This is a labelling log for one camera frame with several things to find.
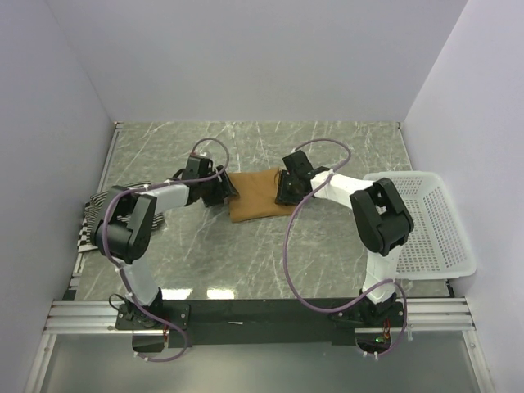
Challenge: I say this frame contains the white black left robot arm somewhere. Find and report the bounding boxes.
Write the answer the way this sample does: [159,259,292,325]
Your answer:
[91,153,238,329]

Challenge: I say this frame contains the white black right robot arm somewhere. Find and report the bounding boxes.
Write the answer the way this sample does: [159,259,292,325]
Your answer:
[276,150,414,328]

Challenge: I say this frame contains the black white striped tank top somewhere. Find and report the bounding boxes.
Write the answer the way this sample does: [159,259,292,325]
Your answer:
[77,219,97,253]

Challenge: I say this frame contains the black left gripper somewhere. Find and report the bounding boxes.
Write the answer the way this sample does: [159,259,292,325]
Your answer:
[200,166,238,208]

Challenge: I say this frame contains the white plastic laundry basket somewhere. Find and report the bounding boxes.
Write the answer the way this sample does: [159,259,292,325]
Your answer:
[364,171,477,281]

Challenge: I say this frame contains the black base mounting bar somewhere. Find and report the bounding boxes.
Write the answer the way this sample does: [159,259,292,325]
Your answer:
[115,297,400,354]

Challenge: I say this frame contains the purple striped tank top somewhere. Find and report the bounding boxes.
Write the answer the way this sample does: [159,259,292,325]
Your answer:
[84,191,165,234]

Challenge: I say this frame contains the orange garment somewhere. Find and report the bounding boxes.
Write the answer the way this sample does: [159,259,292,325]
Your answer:
[228,168,295,223]

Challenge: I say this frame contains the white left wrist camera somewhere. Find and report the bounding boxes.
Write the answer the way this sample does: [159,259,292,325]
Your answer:
[190,151,211,160]

